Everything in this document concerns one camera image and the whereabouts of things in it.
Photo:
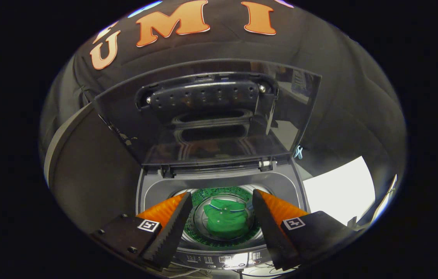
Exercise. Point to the light blue clip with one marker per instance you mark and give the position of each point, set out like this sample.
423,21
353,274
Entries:
299,152

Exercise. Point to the grey low table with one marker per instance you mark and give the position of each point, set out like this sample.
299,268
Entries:
95,182

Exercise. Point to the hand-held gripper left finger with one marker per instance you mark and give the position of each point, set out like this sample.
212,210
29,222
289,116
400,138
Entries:
172,236

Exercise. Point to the dark glass washing machine lid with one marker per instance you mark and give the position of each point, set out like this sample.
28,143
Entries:
126,128

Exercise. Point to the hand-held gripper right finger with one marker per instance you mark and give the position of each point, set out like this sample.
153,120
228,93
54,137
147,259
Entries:
271,232

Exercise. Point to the green polo shirt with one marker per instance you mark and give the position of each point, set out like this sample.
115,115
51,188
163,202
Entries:
225,223

